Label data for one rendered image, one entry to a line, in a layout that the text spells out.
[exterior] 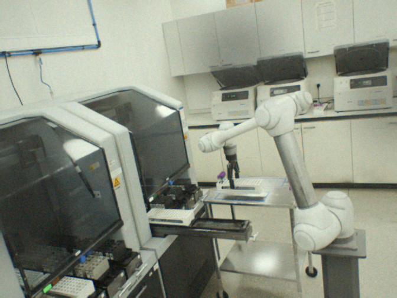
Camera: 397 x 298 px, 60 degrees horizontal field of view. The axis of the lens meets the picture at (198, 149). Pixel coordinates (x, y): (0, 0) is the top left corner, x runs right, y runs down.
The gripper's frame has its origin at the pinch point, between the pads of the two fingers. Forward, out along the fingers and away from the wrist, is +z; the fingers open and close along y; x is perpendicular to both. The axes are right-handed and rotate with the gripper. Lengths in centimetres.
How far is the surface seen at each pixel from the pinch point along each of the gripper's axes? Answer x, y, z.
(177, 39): 142, 216, -105
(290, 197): -36.1, -0.4, 9.3
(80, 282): 38, -106, 5
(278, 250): -18, 20, 63
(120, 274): 30, -90, 11
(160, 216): 34, -43, 5
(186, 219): 15.7, -42.1, 5.6
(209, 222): 5.6, -34.1, 11.1
